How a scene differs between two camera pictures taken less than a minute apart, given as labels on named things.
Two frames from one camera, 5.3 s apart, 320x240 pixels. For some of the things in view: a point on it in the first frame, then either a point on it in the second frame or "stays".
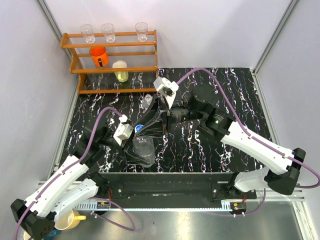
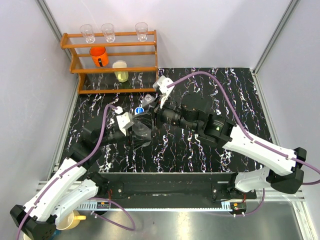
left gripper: x=131 y=156 to x=135 y=142
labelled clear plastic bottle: x=147 y=101 stays
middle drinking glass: x=108 y=30 stays
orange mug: x=99 y=56 stays
